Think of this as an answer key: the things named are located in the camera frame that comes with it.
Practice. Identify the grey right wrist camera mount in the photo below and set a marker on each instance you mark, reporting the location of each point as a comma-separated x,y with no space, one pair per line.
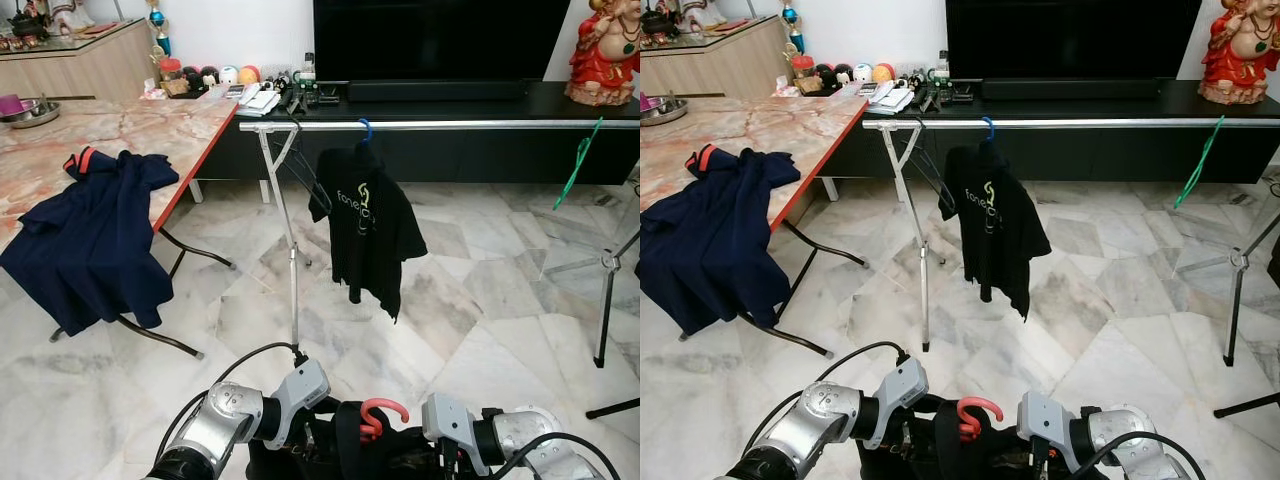
450,425
1045,420

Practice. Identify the black flat television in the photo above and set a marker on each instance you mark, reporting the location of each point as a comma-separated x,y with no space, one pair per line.
1075,40
440,40

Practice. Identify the navy polo shirt orange collar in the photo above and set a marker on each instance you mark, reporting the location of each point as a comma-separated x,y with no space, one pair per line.
90,250
715,250

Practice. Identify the silver metal clothes rack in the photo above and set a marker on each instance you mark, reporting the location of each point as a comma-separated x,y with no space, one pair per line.
1080,123
450,124

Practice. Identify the black metal rod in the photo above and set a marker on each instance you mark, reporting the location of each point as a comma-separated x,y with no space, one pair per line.
615,407
1250,405

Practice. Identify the black soundbar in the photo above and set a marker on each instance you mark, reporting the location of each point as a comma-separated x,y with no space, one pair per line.
440,91
1070,89

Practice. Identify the pink tissue pack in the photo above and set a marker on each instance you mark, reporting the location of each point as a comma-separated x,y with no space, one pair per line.
152,92
785,88

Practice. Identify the black printed t-shirt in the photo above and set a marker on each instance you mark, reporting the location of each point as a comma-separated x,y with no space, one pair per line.
995,230
370,230

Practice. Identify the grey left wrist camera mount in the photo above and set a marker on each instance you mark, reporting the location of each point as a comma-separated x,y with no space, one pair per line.
300,392
900,390

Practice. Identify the dark teapot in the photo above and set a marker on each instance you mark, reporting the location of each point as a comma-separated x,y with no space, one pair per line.
660,20
25,22

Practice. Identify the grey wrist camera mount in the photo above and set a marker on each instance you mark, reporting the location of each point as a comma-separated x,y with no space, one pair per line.
900,390
300,392
450,425
1045,420

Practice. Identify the red plastic hanger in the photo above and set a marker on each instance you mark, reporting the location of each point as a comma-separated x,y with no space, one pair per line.
980,401
385,403

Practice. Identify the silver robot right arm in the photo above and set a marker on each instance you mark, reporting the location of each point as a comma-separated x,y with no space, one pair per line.
530,430
1130,430

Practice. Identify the dark knit garment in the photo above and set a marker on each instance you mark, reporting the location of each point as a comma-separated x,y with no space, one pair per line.
985,460
390,460

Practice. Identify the white figurine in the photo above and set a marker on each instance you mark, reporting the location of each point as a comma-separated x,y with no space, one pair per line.
700,10
70,12

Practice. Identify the marble-pattern folding table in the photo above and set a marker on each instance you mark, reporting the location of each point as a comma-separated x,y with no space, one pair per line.
760,125
120,130

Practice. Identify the metal bowl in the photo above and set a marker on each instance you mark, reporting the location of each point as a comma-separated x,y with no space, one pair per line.
35,115
668,111

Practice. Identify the orange tray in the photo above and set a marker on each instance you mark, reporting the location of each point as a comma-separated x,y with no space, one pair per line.
732,25
100,28

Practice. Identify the red laughing Buddha statue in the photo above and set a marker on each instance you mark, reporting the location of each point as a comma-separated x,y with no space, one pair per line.
605,60
1240,60

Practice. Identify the stack of white papers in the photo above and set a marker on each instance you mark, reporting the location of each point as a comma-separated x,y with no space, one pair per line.
250,100
885,97

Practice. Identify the small green-labelled bottle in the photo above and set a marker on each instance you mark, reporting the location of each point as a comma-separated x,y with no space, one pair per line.
941,65
308,68

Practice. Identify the blue and gold trophy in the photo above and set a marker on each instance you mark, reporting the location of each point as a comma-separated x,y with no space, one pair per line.
157,30
790,25

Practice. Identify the blue plastic hanger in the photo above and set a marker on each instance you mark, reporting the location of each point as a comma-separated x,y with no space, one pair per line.
989,128
366,130

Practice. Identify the light wooden cabinet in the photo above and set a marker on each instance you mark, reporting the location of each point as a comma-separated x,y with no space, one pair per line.
720,62
80,65

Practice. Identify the black TV console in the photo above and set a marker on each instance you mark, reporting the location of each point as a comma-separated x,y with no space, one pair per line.
1100,155
480,155

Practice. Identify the black remote control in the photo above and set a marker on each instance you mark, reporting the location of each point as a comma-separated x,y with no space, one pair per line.
930,95
295,98

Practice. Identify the red-lidded jar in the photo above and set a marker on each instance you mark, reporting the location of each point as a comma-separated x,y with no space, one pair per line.
803,72
172,78

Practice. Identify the green plastic hanger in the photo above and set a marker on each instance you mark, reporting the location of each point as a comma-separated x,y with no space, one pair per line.
578,163
1198,162

